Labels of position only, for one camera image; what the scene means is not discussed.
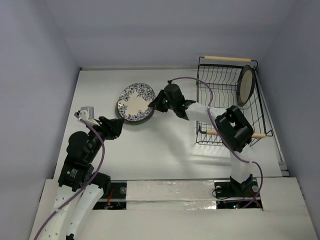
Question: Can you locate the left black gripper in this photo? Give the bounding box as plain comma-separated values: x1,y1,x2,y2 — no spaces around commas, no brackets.
87,115,124,161

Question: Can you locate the grey patterned plate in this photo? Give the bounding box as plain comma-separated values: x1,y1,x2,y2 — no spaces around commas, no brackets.
115,100,155,125

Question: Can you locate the blue floral white plate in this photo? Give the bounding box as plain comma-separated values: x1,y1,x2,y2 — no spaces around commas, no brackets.
115,82,156,123

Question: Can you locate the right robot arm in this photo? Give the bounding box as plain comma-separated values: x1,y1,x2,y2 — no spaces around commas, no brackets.
148,84,254,196

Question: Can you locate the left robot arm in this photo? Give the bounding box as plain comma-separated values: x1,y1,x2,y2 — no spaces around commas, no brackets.
34,110,124,240

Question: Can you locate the dark rimmed plate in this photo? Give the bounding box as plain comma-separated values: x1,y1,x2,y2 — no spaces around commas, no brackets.
236,65,256,107

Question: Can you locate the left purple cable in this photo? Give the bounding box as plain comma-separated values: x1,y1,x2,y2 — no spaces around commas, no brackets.
32,112,106,240

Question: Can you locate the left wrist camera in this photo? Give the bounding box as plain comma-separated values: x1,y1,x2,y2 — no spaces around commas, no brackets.
74,106,98,126

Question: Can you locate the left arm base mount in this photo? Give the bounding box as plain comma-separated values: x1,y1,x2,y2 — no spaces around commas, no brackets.
104,181,127,201

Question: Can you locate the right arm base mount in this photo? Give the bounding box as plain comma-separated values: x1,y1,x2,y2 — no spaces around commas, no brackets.
211,175,259,200

